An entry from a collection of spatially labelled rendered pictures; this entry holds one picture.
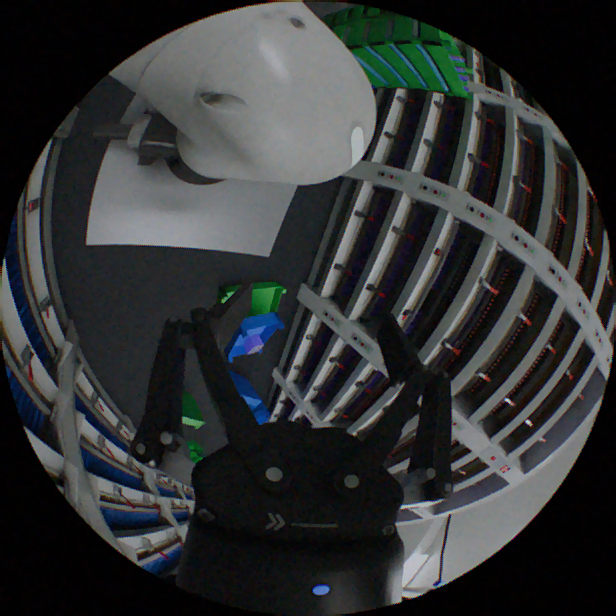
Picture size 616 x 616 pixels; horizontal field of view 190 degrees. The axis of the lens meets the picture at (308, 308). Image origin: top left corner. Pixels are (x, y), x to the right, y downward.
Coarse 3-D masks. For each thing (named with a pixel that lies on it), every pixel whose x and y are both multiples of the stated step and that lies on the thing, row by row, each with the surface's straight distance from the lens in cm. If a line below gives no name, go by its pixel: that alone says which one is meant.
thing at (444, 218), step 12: (444, 216) 77; (456, 216) 78; (432, 228) 78; (444, 228) 77; (468, 228) 86; (432, 240) 76; (444, 240) 79; (468, 240) 92; (432, 252) 75; (420, 264) 76; (432, 264) 78; (456, 264) 91; (420, 276) 76; (408, 288) 78; (420, 288) 80; (444, 288) 91; (408, 300) 78; (396, 312) 80; (432, 312) 93
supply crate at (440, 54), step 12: (420, 24) 76; (420, 36) 69; (432, 36) 68; (444, 36) 88; (432, 48) 68; (444, 48) 67; (456, 48) 91; (444, 60) 71; (456, 60) 96; (444, 72) 76; (456, 72) 74; (468, 72) 98; (456, 84) 80; (456, 96) 87; (468, 96) 85
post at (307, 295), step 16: (304, 288) 107; (304, 304) 108; (320, 304) 100; (336, 304) 100; (368, 336) 88; (416, 352) 101; (384, 368) 89; (464, 400) 103; (464, 416) 94; (464, 432) 98; (480, 432) 99; (496, 432) 115; (480, 448) 106; (512, 448) 127; (512, 480) 134
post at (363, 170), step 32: (416, 192) 81; (448, 192) 79; (480, 224) 76; (512, 224) 79; (512, 256) 85; (544, 256) 82; (544, 288) 95; (576, 288) 91; (576, 320) 95; (608, 352) 116
